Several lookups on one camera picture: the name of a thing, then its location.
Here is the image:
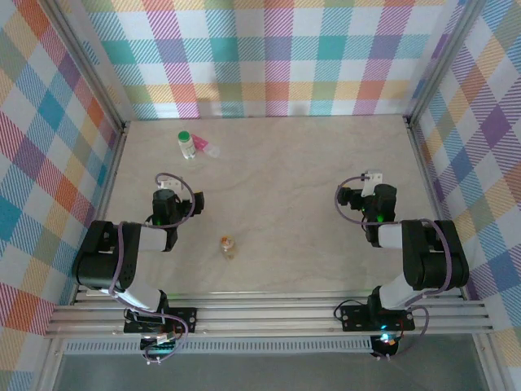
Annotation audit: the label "aluminium frame rails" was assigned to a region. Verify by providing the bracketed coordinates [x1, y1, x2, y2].
[43, 289, 494, 340]

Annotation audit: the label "aluminium corner post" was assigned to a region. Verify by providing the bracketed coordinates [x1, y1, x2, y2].
[405, 0, 489, 127]
[42, 0, 129, 138]

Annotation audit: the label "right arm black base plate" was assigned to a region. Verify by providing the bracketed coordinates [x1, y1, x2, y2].
[339, 304, 417, 332]

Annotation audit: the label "pink clear pill organizer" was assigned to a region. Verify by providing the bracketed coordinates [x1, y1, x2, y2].
[190, 133, 221, 159]

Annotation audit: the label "clear glass pill bottle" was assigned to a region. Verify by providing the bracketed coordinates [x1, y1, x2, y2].
[220, 235, 237, 261]

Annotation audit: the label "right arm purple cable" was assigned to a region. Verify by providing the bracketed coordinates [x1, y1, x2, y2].
[335, 174, 453, 362]

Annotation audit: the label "white pill bottle green cap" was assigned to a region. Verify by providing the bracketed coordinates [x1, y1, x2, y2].
[177, 130, 197, 160]

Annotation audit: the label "aluminium side rail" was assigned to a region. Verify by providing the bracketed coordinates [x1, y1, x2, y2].
[72, 121, 131, 305]
[405, 116, 468, 301]

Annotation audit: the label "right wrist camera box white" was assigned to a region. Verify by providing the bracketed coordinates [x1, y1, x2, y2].
[362, 170, 384, 197]

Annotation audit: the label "grey slotted cable duct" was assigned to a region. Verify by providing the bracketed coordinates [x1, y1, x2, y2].
[63, 340, 374, 356]

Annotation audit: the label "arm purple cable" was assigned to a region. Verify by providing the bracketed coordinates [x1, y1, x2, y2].
[108, 173, 196, 364]
[335, 174, 453, 362]

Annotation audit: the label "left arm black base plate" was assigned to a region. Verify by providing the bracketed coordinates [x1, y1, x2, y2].
[123, 305, 199, 334]

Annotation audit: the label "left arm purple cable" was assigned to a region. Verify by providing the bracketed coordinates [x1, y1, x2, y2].
[108, 173, 196, 364]

